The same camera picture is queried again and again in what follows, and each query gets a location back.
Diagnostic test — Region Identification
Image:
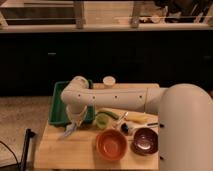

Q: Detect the green plastic tray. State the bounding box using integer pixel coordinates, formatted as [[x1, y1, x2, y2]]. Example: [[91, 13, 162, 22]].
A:
[[48, 80, 95, 127]]

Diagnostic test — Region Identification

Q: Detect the white towel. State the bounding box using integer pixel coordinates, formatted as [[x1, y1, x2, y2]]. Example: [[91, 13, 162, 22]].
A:
[[59, 123, 77, 140]]

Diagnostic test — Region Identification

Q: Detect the green cucumber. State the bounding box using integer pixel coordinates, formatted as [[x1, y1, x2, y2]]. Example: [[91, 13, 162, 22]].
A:
[[96, 110, 119, 120]]

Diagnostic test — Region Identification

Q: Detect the black clamp stand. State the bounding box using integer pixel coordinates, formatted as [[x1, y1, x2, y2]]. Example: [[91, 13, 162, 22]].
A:
[[20, 129, 36, 171]]

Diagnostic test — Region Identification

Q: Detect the orange bowl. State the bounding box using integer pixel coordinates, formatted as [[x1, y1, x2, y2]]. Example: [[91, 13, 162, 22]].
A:
[[95, 129, 128, 161]]

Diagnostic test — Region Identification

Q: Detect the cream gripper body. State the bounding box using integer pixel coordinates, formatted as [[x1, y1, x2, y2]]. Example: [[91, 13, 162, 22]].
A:
[[67, 107, 87, 127]]

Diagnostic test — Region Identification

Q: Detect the dark brown bowl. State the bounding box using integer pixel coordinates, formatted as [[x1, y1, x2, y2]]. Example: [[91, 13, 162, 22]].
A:
[[131, 128, 158, 156]]

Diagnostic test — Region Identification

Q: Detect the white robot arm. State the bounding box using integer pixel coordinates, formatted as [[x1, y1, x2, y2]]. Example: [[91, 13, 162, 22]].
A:
[[61, 76, 213, 171]]

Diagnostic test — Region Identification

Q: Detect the metal spoon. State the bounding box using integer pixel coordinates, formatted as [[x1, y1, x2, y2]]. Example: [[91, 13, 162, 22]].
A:
[[114, 112, 129, 128]]

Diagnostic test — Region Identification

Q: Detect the dish brush with handle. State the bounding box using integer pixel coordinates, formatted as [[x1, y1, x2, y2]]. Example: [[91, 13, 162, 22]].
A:
[[120, 122, 158, 135]]

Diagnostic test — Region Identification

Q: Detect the black cable left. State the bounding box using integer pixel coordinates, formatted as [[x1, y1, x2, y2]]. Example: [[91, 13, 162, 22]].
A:
[[0, 140, 22, 170]]

